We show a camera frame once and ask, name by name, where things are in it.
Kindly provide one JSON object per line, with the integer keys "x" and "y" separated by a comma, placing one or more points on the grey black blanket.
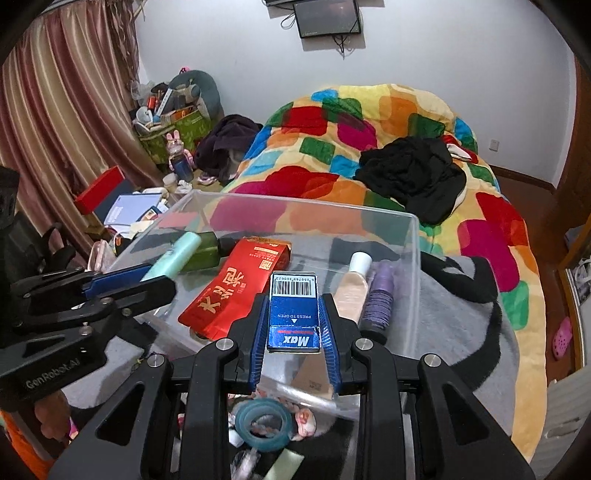
{"x": 462, "y": 321}

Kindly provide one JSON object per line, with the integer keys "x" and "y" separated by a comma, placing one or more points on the pale green tube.
{"x": 175, "y": 258}

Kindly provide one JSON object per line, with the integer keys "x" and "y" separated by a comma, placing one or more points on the teal tape roll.
{"x": 253, "y": 409}

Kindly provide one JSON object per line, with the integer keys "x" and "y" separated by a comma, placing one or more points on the grey neck pillow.
{"x": 199, "y": 88}

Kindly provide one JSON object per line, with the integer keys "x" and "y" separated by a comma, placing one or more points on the wall television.
{"x": 278, "y": 2}

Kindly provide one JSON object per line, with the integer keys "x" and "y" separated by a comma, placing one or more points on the white suitcase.
{"x": 568, "y": 406}

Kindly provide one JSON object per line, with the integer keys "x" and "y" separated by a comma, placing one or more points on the blue staples box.
{"x": 294, "y": 314}

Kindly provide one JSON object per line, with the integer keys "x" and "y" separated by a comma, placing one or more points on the person left hand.
{"x": 53, "y": 413}

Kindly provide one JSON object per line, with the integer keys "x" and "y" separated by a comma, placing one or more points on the small wall monitor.
{"x": 321, "y": 18}

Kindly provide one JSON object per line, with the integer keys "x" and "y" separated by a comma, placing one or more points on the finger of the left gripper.
{"x": 120, "y": 279}
{"x": 128, "y": 302}

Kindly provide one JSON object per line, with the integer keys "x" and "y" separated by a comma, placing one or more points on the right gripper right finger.
{"x": 359, "y": 366}

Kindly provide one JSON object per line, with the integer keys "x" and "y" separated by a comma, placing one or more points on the green spray bottle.
{"x": 210, "y": 252}

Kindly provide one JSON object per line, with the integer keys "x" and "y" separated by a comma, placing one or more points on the striped curtain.
{"x": 65, "y": 104}

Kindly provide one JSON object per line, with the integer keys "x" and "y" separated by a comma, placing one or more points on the rabbit doll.
{"x": 180, "y": 160}

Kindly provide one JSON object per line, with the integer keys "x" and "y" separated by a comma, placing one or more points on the large beige cream tube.
{"x": 349, "y": 297}

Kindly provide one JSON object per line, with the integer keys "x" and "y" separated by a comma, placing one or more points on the blue white book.
{"x": 128, "y": 208}

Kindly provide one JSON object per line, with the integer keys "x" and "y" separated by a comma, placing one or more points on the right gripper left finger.
{"x": 131, "y": 436}

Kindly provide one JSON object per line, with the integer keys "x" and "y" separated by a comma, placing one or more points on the colourful patchwork duvet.
{"x": 310, "y": 149}

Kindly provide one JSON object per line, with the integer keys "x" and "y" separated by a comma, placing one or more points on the red tea packet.
{"x": 229, "y": 296}

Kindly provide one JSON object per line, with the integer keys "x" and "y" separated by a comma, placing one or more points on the pink croc shoe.
{"x": 562, "y": 338}

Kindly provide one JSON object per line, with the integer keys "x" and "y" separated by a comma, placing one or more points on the braided rope keychain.
{"x": 305, "y": 421}

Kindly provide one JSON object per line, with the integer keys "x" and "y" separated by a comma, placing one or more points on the dark purple clothes pile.
{"x": 219, "y": 153}

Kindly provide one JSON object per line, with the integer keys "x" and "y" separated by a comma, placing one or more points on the purple spray bottle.
{"x": 378, "y": 310}

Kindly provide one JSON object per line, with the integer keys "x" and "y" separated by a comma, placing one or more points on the red box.
{"x": 98, "y": 190}

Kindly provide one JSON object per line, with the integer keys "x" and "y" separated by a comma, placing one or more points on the black clothes pile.
{"x": 419, "y": 173}

